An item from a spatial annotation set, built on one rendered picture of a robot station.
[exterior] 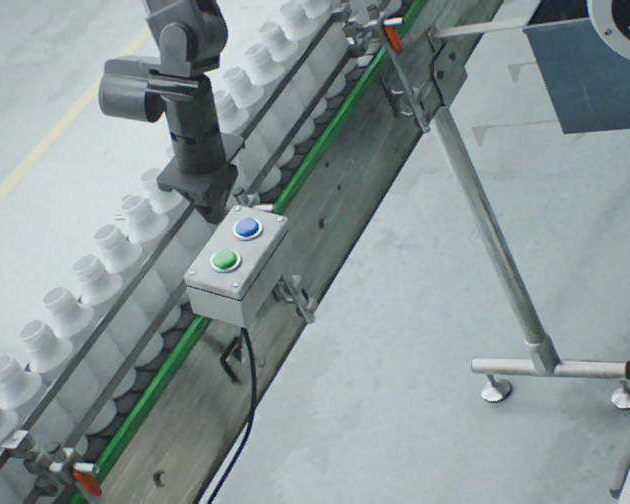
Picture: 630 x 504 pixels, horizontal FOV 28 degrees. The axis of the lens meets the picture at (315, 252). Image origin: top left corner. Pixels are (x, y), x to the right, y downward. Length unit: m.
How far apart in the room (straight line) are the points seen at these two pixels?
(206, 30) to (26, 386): 0.48
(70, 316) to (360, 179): 0.62
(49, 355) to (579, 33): 1.01
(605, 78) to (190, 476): 0.94
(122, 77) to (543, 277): 1.87
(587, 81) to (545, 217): 1.21
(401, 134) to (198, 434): 0.69
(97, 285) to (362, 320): 1.70
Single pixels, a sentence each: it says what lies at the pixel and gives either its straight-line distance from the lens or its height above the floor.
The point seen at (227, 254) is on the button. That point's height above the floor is 1.12.
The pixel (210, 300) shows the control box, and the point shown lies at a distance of 1.56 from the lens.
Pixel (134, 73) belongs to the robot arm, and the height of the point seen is 1.40.
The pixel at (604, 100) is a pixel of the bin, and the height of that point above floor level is 0.79.
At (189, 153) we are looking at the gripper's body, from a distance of 1.41.
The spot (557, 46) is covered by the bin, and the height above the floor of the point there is 0.91.
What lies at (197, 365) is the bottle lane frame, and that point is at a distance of 1.70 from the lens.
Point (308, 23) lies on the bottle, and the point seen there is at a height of 1.13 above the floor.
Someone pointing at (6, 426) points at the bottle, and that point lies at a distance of 1.51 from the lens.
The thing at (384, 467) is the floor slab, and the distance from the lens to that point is 2.83.
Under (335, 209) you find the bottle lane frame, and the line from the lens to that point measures 1.95.
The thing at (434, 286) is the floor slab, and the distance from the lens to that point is 3.23.
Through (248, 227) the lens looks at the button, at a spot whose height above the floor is 1.12.
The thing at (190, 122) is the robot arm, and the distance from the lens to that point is 1.38.
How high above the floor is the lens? 1.90
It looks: 32 degrees down
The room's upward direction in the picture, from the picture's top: 28 degrees counter-clockwise
